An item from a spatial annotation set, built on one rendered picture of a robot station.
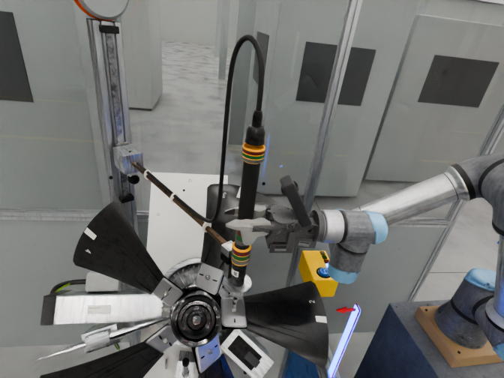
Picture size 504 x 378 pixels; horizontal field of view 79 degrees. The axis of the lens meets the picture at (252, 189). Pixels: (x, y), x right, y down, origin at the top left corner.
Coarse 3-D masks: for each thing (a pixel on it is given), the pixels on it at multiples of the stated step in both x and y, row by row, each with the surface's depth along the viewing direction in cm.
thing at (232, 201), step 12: (216, 192) 88; (228, 192) 86; (216, 204) 87; (228, 204) 85; (228, 216) 84; (216, 228) 84; (228, 228) 82; (204, 240) 86; (216, 240) 83; (228, 240) 81; (204, 252) 84; (216, 252) 81; (216, 264) 80
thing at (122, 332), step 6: (162, 318) 84; (168, 318) 84; (138, 324) 82; (144, 324) 82; (150, 324) 83; (120, 330) 81; (126, 330) 81; (132, 330) 81; (138, 330) 82; (114, 336) 80; (120, 336) 81; (84, 342) 79; (66, 348) 78; (72, 348) 78; (78, 348) 79; (54, 354) 78; (36, 360) 77
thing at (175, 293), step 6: (162, 282) 77; (168, 282) 76; (156, 288) 79; (162, 288) 78; (168, 288) 77; (174, 288) 76; (156, 294) 80; (162, 294) 79; (174, 294) 77; (180, 294) 76; (162, 300) 81; (168, 300) 80; (174, 300) 79
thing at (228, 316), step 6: (222, 300) 82; (228, 300) 83; (240, 300) 84; (222, 306) 80; (228, 306) 81; (240, 306) 82; (222, 312) 79; (228, 312) 79; (240, 312) 80; (222, 318) 77; (228, 318) 78; (234, 318) 78; (240, 318) 79; (222, 324) 76; (228, 324) 76; (234, 324) 77; (240, 324) 77; (246, 324) 77
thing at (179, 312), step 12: (192, 288) 83; (180, 300) 74; (192, 300) 73; (204, 300) 73; (216, 300) 79; (180, 312) 73; (192, 312) 73; (204, 312) 73; (216, 312) 73; (180, 324) 72; (192, 324) 73; (204, 324) 73; (216, 324) 73; (180, 336) 71; (192, 336) 72; (204, 336) 73
